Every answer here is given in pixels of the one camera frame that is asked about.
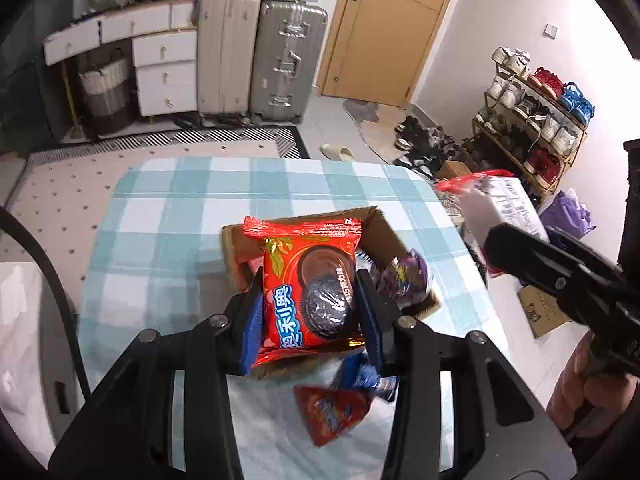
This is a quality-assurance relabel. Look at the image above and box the metal shoe rack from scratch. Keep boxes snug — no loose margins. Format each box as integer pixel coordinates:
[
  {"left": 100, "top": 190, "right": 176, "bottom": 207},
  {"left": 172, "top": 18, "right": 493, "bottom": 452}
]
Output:
[{"left": 472, "top": 47, "right": 596, "bottom": 196}]

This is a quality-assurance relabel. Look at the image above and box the dotted rug with striped border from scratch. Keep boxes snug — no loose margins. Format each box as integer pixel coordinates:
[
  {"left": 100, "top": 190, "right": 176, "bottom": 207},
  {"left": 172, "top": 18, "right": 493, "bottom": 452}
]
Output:
[{"left": 0, "top": 125, "right": 313, "bottom": 261}]

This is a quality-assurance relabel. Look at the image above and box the checked tablecloth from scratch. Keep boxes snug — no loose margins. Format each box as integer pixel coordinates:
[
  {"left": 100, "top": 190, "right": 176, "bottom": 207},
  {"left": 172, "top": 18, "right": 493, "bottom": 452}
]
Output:
[{"left": 77, "top": 156, "right": 513, "bottom": 480}]

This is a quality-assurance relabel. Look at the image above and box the silver suitcase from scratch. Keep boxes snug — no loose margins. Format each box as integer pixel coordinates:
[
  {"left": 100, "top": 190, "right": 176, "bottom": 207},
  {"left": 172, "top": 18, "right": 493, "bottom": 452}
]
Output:
[{"left": 250, "top": 0, "right": 328, "bottom": 125}]

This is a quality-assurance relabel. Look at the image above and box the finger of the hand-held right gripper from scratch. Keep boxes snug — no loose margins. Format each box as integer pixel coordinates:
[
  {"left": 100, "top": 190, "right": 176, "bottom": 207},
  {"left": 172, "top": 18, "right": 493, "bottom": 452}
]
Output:
[
  {"left": 484, "top": 223, "right": 601, "bottom": 326},
  {"left": 547, "top": 227, "right": 621, "bottom": 276}
]

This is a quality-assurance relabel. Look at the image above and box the grey door mat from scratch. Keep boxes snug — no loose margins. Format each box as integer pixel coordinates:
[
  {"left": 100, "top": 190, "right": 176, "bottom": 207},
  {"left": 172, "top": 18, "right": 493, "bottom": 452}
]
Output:
[{"left": 344, "top": 99, "right": 381, "bottom": 123}]

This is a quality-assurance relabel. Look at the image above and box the black cable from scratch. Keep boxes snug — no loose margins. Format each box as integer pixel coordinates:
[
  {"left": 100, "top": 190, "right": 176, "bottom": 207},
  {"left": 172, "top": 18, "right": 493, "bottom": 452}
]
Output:
[{"left": 0, "top": 207, "right": 93, "bottom": 401}]

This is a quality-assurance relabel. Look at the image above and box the blue cookie packet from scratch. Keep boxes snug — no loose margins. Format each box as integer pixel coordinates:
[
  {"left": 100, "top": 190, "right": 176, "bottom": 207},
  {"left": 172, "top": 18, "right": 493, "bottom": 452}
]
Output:
[{"left": 327, "top": 352, "right": 398, "bottom": 401}]

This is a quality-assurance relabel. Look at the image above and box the woven laundry basket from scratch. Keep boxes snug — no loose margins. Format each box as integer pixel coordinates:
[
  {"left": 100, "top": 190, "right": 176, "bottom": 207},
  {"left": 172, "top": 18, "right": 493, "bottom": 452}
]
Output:
[{"left": 77, "top": 49, "right": 136, "bottom": 136}]

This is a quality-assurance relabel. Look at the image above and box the red cookie packet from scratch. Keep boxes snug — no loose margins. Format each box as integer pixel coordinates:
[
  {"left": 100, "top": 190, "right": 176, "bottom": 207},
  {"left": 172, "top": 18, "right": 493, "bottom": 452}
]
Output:
[
  {"left": 242, "top": 216, "right": 371, "bottom": 368},
  {"left": 294, "top": 385, "right": 373, "bottom": 448}
]

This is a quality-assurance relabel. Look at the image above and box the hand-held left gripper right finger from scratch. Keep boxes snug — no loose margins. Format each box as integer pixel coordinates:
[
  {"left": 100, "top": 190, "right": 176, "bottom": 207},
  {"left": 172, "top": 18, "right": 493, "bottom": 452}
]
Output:
[{"left": 354, "top": 269, "right": 578, "bottom": 480}]

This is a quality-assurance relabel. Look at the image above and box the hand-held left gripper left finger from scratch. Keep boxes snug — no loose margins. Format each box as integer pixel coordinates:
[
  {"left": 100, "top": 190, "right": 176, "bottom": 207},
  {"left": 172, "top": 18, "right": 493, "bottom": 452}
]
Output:
[{"left": 47, "top": 266, "right": 266, "bottom": 480}]

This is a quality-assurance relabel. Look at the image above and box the beige round mat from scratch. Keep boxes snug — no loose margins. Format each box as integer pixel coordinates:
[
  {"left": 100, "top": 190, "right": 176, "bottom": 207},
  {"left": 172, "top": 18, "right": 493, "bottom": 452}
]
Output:
[{"left": 357, "top": 107, "right": 416, "bottom": 163}]

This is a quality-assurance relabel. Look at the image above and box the white drawer cabinet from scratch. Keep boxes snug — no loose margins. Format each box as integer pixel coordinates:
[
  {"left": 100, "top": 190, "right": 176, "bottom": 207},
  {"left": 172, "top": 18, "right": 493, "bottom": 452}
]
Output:
[{"left": 44, "top": 0, "right": 200, "bottom": 118}]

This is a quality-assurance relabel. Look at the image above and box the wooden door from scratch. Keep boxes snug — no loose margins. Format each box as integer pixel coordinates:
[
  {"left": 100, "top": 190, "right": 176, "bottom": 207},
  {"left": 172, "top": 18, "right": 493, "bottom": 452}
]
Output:
[{"left": 317, "top": 0, "right": 463, "bottom": 109}]

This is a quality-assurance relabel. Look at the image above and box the brown cardboard box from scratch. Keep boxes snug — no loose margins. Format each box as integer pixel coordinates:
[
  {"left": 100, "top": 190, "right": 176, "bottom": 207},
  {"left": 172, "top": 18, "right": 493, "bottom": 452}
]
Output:
[{"left": 221, "top": 206, "right": 442, "bottom": 383}]

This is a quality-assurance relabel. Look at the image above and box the pile of dark shoes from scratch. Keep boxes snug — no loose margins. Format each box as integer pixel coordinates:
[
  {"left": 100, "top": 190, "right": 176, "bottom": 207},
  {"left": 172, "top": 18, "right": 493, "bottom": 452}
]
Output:
[{"left": 392, "top": 115, "right": 476, "bottom": 176}]

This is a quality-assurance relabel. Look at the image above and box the flat printed cardboard carton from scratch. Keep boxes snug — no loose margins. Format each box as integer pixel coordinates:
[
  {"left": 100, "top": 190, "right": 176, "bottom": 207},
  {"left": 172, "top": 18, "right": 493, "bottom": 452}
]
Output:
[{"left": 517, "top": 285, "right": 573, "bottom": 339}]

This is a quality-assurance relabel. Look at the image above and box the small brown carton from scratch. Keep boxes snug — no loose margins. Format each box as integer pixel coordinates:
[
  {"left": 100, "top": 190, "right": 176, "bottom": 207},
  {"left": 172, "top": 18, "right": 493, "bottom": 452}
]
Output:
[{"left": 435, "top": 160, "right": 473, "bottom": 181}]

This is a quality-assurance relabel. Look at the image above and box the person's right hand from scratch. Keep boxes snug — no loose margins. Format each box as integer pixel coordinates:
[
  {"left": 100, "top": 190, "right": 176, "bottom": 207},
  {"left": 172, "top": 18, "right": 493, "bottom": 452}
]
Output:
[{"left": 547, "top": 334, "right": 640, "bottom": 431}]

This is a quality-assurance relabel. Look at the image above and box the beige slipper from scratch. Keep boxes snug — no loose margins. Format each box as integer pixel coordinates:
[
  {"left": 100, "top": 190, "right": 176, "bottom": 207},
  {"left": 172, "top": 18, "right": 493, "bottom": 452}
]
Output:
[{"left": 321, "top": 143, "right": 356, "bottom": 162}]

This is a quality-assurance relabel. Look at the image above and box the beige suitcase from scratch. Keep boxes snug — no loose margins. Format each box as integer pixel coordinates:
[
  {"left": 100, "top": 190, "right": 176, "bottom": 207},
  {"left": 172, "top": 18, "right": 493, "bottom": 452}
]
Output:
[{"left": 196, "top": 0, "right": 262, "bottom": 123}]

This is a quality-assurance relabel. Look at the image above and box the purple plastic bag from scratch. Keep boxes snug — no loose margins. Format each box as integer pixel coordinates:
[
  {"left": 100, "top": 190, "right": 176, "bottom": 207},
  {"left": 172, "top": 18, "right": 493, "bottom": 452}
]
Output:
[{"left": 540, "top": 189, "right": 598, "bottom": 241}]

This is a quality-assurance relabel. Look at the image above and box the purple snack bag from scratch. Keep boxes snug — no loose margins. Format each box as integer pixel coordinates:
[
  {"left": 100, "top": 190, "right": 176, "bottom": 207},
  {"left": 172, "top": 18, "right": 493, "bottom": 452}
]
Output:
[{"left": 372, "top": 248, "right": 433, "bottom": 313}]

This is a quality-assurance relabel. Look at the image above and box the group of assorted shoes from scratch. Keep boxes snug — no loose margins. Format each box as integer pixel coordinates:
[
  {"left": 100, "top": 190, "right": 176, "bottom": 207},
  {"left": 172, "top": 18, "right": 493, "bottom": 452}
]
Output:
[{"left": 475, "top": 46, "right": 596, "bottom": 186}]

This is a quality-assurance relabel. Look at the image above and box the white packet with red edges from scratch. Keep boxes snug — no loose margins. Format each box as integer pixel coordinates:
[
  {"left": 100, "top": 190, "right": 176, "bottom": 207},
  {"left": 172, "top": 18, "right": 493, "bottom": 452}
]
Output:
[{"left": 434, "top": 172, "right": 551, "bottom": 276}]

